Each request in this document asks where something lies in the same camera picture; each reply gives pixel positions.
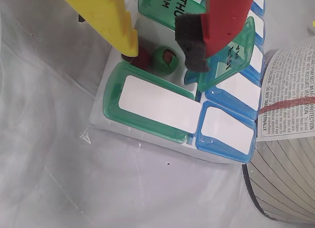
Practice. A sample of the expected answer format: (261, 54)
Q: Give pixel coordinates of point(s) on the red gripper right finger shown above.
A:
(226, 16)

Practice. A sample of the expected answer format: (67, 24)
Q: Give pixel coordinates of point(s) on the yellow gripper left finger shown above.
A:
(103, 13)

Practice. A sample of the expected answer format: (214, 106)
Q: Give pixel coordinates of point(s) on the red round pill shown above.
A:
(143, 60)

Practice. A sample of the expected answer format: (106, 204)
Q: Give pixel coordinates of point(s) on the green round pill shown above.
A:
(160, 63)

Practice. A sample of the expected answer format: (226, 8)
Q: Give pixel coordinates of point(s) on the weekly pill organizer box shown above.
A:
(160, 102)

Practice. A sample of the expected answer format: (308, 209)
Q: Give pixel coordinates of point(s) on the white tablecloth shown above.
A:
(61, 176)

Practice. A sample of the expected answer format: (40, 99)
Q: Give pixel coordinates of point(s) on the clear container printed label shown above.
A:
(283, 176)

